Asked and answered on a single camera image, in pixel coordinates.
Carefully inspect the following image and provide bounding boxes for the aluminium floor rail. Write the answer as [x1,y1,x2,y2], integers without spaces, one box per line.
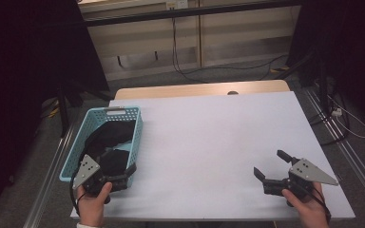
[303,86,365,208]
[23,124,77,228]

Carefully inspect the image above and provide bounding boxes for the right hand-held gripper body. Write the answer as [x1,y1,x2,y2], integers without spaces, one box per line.
[262,157,339,207]

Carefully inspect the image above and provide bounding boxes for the white table cover board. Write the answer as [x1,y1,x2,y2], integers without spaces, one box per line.
[70,90,356,221]

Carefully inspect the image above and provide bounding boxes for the black curtain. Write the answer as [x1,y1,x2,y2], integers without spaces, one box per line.
[0,0,110,219]
[286,0,365,134]

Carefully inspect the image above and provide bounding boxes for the thin black floor cable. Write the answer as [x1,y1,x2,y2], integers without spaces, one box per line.
[182,54,289,77]

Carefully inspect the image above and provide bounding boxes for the black hanging wall cable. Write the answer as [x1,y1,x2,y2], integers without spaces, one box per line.
[170,17,210,85]

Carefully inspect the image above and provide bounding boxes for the person's right hand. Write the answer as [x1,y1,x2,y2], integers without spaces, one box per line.
[281,183,331,228]

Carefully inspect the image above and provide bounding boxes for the bundle of black cables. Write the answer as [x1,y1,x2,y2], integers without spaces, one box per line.
[308,91,351,146]

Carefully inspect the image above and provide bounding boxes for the black horizontal metal bar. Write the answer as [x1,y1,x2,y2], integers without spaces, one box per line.
[83,0,302,28]

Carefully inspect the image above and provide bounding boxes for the person's left hand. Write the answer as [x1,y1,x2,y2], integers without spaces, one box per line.
[75,182,113,226]

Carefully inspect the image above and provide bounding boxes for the black pants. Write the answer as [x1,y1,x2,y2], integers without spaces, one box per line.
[79,119,137,179]

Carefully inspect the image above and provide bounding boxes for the white looped cable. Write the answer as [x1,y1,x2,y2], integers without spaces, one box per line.
[326,94,365,140]

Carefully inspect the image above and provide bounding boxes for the light blue plastic basket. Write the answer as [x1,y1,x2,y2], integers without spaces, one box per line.
[59,105,144,191]

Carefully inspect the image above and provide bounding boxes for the black metal stand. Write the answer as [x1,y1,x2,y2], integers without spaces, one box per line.
[274,50,331,112]
[56,80,115,139]

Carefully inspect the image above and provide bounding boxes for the hand-held gripper black cable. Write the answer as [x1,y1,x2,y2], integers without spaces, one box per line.
[303,181,332,222]
[69,172,86,217]

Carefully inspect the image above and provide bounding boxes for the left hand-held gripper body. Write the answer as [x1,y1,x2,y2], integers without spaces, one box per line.
[72,154,131,204]

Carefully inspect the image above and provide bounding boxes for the light wooden table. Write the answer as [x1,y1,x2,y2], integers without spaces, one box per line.
[113,79,291,101]

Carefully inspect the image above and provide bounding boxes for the left hand-held gripper black cable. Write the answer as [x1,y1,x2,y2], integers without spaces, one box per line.
[69,172,86,217]

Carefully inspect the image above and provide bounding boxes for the yellow strip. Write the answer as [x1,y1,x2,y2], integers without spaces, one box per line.
[269,65,290,74]
[41,99,61,119]

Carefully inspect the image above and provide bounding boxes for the right hand-held gripper black cable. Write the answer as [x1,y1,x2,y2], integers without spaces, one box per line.
[303,181,332,222]

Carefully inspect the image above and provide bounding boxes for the white wall socket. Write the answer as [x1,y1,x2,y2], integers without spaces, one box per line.
[165,0,189,10]

